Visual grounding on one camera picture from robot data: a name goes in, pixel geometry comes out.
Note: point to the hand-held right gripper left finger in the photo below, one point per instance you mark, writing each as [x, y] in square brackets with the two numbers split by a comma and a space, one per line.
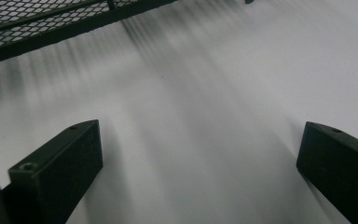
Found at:
[59, 174]

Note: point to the black metal mesh rack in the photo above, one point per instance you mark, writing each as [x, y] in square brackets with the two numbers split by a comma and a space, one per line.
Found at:
[43, 29]

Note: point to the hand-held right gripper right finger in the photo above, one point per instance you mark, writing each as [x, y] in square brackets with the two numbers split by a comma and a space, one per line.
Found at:
[338, 168]

